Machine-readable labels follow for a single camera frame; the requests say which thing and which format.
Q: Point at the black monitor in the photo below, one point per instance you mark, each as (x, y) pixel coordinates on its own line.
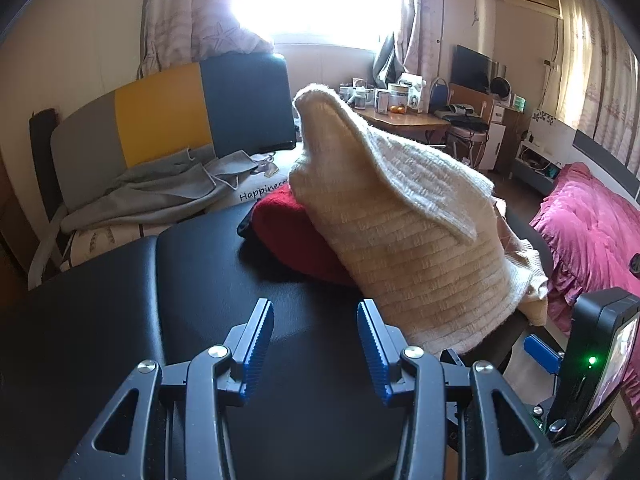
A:
(470, 69)

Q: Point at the black padded folding table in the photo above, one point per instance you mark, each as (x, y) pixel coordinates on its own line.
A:
(69, 343)

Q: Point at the glass jar with oranges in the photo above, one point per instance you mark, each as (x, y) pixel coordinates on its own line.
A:
(399, 95)

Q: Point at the right floral curtain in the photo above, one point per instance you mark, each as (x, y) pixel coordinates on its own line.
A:
(418, 36)

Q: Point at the side window curtain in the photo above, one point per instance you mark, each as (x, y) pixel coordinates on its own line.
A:
(599, 89)

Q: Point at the pink beige garment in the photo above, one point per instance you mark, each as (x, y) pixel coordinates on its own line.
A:
(511, 243)

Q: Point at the cream knitted sweater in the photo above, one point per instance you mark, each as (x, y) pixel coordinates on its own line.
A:
(415, 229)

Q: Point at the grey yellow blue headboard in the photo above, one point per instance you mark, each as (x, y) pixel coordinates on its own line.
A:
(230, 102)

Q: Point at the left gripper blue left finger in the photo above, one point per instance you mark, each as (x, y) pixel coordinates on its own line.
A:
(162, 416)

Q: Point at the left floral curtain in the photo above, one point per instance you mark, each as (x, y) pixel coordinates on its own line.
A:
(179, 32)

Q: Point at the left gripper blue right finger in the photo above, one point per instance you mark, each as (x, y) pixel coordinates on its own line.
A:
(448, 405)

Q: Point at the grey hoodie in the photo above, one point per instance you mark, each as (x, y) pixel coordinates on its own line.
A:
(169, 184)

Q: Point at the wooden desk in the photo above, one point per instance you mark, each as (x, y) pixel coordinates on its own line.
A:
(423, 128)

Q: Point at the red knitted garment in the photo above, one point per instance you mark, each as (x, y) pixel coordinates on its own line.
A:
(282, 225)

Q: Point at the magenta quilt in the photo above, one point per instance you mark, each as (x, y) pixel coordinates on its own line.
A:
(592, 234)

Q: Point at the floral curtain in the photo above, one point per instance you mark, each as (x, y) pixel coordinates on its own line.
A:
(179, 32)
(418, 36)

